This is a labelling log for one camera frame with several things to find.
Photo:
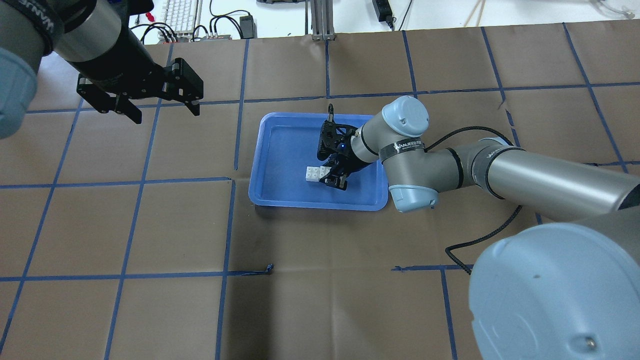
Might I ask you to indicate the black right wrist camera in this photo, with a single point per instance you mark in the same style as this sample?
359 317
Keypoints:
334 138

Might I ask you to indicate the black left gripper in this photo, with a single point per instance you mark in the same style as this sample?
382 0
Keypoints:
121 59

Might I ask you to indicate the white keyboard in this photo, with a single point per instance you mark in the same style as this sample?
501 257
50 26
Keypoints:
182 16

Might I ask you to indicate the blue plastic tray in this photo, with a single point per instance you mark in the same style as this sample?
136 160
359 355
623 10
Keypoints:
286 146

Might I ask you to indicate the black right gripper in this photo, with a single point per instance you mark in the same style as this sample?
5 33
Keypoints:
346 161

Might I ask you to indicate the white block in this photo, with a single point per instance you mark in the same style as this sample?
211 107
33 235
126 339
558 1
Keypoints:
323 171
312 174

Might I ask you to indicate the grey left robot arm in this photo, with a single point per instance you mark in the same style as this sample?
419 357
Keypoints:
94 37

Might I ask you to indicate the black power adapter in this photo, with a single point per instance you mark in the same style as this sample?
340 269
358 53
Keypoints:
383 11

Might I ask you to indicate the aluminium frame post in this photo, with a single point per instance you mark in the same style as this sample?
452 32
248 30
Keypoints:
322 20

